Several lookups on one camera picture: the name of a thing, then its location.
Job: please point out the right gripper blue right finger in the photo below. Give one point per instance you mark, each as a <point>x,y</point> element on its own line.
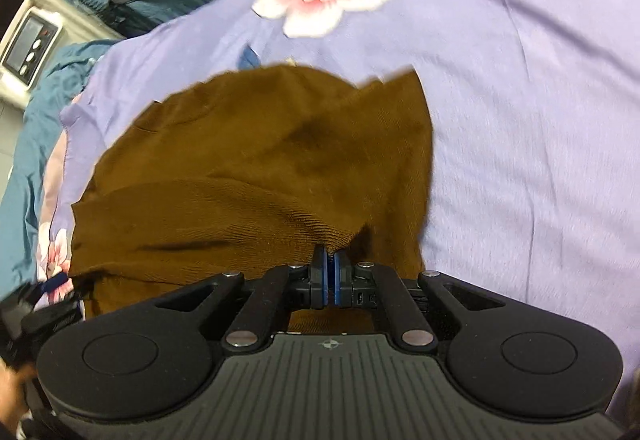
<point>380,291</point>

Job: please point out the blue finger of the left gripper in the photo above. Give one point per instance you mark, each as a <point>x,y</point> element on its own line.
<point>52,280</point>

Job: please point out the teal blue blanket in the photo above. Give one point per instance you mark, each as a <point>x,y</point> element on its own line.
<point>65,77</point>

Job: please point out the purple floral bed sheet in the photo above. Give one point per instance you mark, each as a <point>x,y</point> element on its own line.
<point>535,106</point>

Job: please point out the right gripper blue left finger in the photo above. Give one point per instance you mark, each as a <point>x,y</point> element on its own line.
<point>281,291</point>

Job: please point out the brown knit sweater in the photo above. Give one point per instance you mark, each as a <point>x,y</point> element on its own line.
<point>251,170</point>

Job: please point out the white appliance with buttons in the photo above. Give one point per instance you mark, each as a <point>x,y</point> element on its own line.
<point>26,45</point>

